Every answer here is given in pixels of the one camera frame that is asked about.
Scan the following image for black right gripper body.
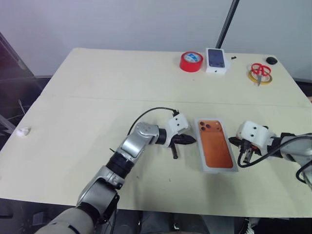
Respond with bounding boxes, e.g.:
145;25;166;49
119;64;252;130
237;137;261;157

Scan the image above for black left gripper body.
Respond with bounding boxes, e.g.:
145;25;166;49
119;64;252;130
169;134;183;147

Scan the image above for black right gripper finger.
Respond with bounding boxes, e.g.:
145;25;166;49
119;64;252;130
240;148;253;164
228;136;242;148

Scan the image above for white box with blue phone print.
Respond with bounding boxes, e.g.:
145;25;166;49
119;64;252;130
205;47;232;75

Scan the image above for yellow tape roll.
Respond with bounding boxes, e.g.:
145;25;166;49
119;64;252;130
248;70;273;86

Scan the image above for black and white sneaker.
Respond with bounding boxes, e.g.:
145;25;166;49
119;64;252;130
243;217;259;234

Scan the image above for blue jeans leg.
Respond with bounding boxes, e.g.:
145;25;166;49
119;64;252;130
201;215;244;234
140;210;176;234

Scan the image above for red tape roll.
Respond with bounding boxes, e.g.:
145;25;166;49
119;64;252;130
179;51;204;73

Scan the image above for black slanted pole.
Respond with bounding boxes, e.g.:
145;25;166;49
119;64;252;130
214;0;241;49

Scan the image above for crumpled white paper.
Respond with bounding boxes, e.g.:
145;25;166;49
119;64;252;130
16;126;32;138

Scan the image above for dark metal rack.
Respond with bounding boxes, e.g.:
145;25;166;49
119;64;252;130
0;31;52;150

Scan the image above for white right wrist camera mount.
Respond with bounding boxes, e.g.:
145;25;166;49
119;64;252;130
235;120;277;156

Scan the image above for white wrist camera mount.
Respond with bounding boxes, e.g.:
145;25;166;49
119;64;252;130
235;120;277;156
161;112;191;149

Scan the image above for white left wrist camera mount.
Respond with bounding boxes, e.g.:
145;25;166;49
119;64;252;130
161;112;191;149

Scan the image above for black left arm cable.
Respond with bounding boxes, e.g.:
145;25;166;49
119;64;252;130
127;106;180;135

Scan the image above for red handled scissors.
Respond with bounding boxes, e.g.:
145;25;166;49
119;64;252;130
251;63;272;87

